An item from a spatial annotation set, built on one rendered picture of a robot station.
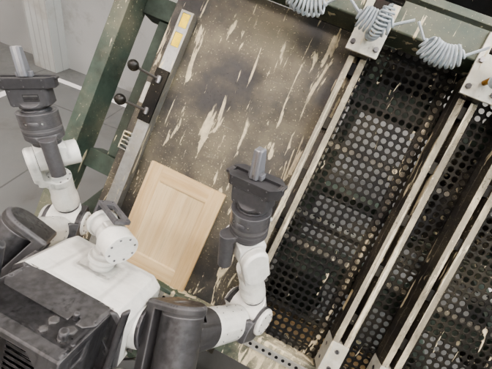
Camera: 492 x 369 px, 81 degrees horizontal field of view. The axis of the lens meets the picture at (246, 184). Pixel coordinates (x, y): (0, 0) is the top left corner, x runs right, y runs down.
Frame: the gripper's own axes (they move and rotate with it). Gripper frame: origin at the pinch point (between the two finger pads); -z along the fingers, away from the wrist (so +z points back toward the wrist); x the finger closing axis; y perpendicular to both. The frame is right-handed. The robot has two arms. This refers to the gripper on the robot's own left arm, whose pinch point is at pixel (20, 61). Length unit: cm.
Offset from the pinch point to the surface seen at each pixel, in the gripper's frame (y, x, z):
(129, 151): -27.5, 14.5, 35.4
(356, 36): -10, 88, -6
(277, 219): 6, 63, 49
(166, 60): -37.4, 31.1, 4.9
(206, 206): -9, 41, 51
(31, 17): -356, -118, 6
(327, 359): 34, 75, 88
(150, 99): -32.1, 24.2, 17.5
